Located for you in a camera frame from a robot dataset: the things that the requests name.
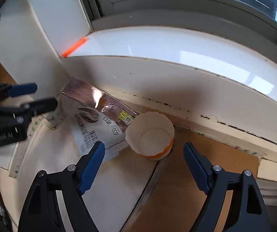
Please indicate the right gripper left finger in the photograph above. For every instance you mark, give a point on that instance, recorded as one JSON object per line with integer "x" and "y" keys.
{"x": 41, "y": 211}

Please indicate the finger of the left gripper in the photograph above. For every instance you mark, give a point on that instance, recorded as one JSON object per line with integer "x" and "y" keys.
{"x": 35, "y": 108}
{"x": 10, "y": 90}

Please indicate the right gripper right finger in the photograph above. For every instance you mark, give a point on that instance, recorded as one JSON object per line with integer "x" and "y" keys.
{"x": 247, "y": 210}

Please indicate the coffee carton box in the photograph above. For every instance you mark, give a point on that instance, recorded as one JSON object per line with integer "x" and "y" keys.
{"x": 96, "y": 116}

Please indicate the torn white paper cup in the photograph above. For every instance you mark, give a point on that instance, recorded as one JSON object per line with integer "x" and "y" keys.
{"x": 151, "y": 135}

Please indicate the grey window frame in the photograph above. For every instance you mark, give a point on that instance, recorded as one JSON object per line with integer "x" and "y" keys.
{"x": 252, "y": 23}

